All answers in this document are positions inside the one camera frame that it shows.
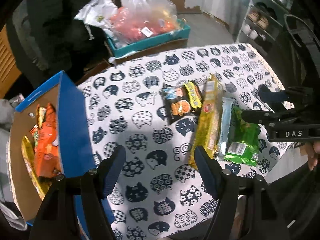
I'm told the green snack bag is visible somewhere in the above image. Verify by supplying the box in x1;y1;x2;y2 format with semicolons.
224;106;259;167

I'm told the gold biscuit pack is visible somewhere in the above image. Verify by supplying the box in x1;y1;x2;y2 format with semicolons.
188;74;223;168
21;136;52;200

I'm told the black instant noodle packet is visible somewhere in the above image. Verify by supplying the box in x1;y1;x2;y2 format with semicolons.
160;80;203;124

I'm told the right hand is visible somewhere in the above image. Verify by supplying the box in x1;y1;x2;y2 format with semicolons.
305;141;320;171

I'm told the shoe rack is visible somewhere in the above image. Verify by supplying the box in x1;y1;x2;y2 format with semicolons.
236;0;293;55

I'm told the cat pattern tablecloth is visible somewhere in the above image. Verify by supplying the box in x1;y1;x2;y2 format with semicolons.
79;43;284;239

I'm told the light blue wafer pack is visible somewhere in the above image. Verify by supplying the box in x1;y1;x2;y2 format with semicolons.
216;97;234;161

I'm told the blue cardboard box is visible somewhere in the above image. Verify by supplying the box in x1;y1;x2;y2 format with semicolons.
7;70;116;227

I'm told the orange chip bag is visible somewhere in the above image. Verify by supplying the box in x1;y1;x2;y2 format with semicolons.
34;103;61;179

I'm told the grey clothes pile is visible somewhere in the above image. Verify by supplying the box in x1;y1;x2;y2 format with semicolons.
1;99;27;231

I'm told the teal cardboard box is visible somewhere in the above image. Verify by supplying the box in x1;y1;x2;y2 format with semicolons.
105;19;190;59

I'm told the wooden louvered cabinet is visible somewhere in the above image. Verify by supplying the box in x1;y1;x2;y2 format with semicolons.
0;25;21;99

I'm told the black hanging coat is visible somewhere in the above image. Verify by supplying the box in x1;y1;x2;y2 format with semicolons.
7;0;108;88

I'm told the clear bag of fruit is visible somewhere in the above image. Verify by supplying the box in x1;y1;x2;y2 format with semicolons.
110;0;181;44

